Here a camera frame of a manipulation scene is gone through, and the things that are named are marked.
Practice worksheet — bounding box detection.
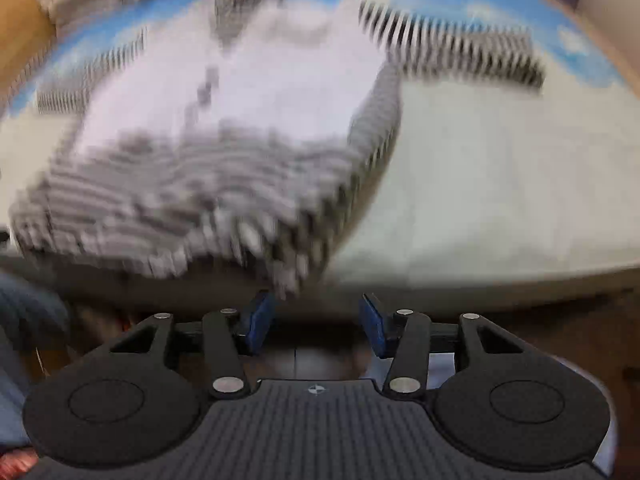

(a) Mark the blue cloud print blanket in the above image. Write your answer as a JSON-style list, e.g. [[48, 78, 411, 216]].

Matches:
[[0, 0, 640, 306]]

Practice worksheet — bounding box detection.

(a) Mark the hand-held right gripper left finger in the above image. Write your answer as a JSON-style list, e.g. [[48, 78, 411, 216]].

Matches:
[[107, 290, 277, 401]]

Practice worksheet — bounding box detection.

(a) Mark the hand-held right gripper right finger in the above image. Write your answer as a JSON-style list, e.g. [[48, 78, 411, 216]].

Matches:
[[360, 292, 533, 401]]

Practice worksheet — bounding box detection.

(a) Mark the white shirt with striped sleeves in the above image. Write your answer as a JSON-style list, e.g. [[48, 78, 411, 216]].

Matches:
[[9, 0, 547, 297]]

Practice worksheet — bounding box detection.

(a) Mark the person's blue trouser leg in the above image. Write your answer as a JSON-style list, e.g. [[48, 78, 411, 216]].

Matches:
[[0, 271, 72, 452]]

